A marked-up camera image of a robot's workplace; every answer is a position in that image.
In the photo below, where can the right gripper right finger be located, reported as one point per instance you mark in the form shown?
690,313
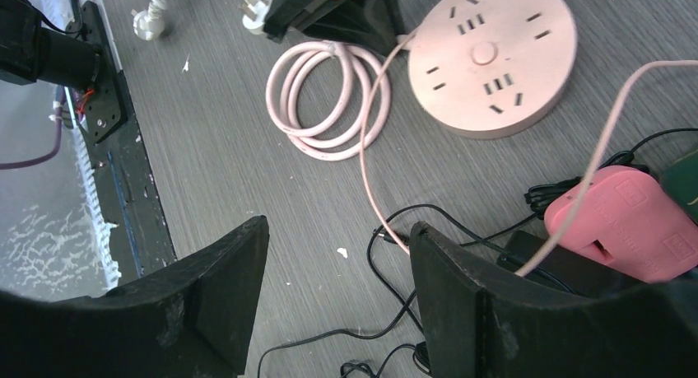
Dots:
480,320

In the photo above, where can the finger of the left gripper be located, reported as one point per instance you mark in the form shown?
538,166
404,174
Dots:
371,24

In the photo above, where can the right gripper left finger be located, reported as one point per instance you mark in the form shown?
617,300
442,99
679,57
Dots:
193,318

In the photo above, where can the pink round socket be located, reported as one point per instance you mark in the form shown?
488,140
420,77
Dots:
489,69

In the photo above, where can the pink plug adapter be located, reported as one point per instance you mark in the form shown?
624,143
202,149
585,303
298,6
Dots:
626,222

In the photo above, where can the black power adapter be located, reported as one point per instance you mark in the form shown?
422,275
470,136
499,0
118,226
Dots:
583,276

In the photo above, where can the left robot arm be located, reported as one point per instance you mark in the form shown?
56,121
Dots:
34,49

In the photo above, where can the dark green cube socket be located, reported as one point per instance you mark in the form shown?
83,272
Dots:
679,183

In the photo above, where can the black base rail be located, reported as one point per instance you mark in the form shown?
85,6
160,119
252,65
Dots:
133,231

